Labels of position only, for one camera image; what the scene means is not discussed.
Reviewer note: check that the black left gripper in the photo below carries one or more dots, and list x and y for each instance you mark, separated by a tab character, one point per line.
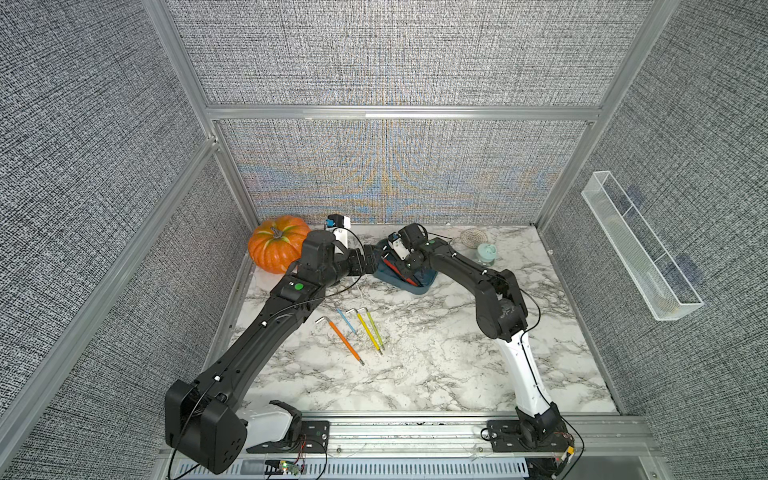
370	264

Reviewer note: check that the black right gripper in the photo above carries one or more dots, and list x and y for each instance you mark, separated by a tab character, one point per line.
406	268

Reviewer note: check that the yellow handled hex key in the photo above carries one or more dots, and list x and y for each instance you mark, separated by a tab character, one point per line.
368	332

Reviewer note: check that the lime green handled hex key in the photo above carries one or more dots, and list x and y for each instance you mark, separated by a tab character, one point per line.
376	332

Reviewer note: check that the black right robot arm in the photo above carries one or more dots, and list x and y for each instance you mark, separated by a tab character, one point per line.
501	315

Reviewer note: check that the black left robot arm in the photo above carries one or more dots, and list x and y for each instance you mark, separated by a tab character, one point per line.
201	418

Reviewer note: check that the teal plastic storage box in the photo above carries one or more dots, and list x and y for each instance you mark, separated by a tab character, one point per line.
426	276

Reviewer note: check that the woven round coaster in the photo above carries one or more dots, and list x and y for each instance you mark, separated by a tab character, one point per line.
472	238

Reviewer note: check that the mint green glass bottle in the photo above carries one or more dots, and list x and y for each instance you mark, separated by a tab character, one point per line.
487	254

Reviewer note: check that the orange pumpkin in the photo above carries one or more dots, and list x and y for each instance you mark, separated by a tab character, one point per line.
276	243

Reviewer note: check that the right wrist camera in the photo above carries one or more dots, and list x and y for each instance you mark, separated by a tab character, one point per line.
395	244

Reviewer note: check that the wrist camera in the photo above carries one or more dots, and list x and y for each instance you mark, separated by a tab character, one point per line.
339	225
395	244

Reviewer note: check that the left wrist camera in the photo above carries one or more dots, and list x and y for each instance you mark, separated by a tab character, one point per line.
339	225

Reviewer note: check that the blue handled hex key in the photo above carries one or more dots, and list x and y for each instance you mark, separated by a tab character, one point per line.
346	321

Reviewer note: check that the orange handled hex key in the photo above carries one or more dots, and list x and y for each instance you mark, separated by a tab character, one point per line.
327	321

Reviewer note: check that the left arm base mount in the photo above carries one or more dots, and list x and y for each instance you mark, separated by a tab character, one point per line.
280	428

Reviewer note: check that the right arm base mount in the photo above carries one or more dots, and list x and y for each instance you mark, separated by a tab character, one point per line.
545	432

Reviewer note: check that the white slotted cable duct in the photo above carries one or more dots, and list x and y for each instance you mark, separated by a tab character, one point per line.
375	468

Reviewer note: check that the clear acrylic wall tray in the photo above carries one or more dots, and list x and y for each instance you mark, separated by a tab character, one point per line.
665	288

